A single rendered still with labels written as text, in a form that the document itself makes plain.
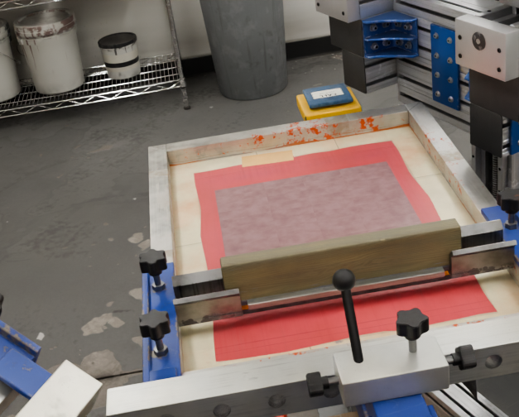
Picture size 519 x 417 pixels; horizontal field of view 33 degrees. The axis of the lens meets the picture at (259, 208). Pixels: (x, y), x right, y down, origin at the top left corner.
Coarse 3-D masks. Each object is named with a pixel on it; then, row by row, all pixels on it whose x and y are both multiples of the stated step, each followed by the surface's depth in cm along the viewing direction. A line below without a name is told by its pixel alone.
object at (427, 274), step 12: (384, 276) 131; (396, 276) 131; (408, 276) 130; (420, 276) 131; (432, 276) 131; (324, 288) 131; (360, 288) 130; (372, 288) 131; (252, 300) 130; (264, 300) 130; (276, 300) 130; (288, 300) 130; (300, 300) 130
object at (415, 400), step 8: (384, 400) 102; (392, 400) 102; (400, 400) 101; (408, 400) 101; (416, 400) 101; (424, 400) 101; (368, 408) 105; (376, 408) 101; (384, 408) 101; (392, 408) 100; (400, 408) 100; (408, 408) 100; (416, 408) 100; (424, 408) 100; (376, 416) 100; (384, 416) 100; (392, 416) 99; (400, 416) 99; (408, 416) 99; (416, 416) 99; (424, 416) 99
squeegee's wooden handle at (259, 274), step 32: (416, 224) 131; (448, 224) 129; (224, 256) 130; (256, 256) 128; (288, 256) 128; (320, 256) 128; (352, 256) 129; (384, 256) 130; (416, 256) 130; (448, 256) 131; (224, 288) 129; (256, 288) 130; (288, 288) 131
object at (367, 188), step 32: (320, 160) 176; (352, 160) 174; (384, 160) 173; (320, 192) 165; (352, 192) 163; (384, 192) 162; (416, 192) 160; (320, 224) 154; (352, 224) 153; (384, 224) 152; (416, 288) 135; (448, 288) 134; (480, 288) 132; (384, 320) 129; (448, 320) 127
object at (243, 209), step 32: (224, 192) 169; (256, 192) 168; (288, 192) 166; (224, 224) 159; (256, 224) 157; (288, 224) 156; (224, 320) 134; (256, 320) 133; (288, 320) 132; (320, 320) 131; (224, 352) 127; (256, 352) 126
